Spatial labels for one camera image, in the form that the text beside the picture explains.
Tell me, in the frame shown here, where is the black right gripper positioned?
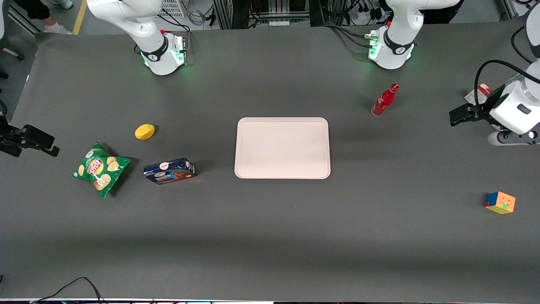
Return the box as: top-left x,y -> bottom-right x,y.
0,125 -> 60,158

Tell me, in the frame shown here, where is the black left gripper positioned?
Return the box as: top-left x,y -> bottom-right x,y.
449,101 -> 497,127

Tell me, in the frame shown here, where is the red tartan cookie box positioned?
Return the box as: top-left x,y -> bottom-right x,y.
464,83 -> 492,104

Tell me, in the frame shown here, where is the dark blue cookie box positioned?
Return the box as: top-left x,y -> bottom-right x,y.
143,157 -> 197,185

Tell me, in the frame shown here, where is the white perforated box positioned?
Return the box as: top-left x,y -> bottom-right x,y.
158,0 -> 187,19

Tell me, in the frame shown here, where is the cream plastic tray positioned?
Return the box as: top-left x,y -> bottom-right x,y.
234,117 -> 331,180

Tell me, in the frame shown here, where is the green chips bag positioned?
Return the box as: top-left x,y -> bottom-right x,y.
71,142 -> 132,199

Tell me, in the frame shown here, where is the red drink bottle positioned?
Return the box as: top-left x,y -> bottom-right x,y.
371,83 -> 400,117

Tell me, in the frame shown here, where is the colourful puzzle cube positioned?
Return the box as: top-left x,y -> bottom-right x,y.
484,191 -> 516,215

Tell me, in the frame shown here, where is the black chair base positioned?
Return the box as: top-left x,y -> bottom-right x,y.
0,46 -> 25,81

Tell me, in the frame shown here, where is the yellow lemon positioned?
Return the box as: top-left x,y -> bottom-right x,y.
134,124 -> 156,141

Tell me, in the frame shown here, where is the aluminium equipment rack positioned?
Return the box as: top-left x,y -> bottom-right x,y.
212,0 -> 326,30

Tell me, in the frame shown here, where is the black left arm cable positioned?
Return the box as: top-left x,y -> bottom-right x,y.
474,26 -> 540,125

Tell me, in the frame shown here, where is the thin black table cable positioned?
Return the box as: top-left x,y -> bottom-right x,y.
30,277 -> 104,304

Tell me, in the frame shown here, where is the black base cable bundle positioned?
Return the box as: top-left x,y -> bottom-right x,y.
323,24 -> 373,49

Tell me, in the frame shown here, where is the grey coiled cable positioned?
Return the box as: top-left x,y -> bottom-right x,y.
186,8 -> 206,27

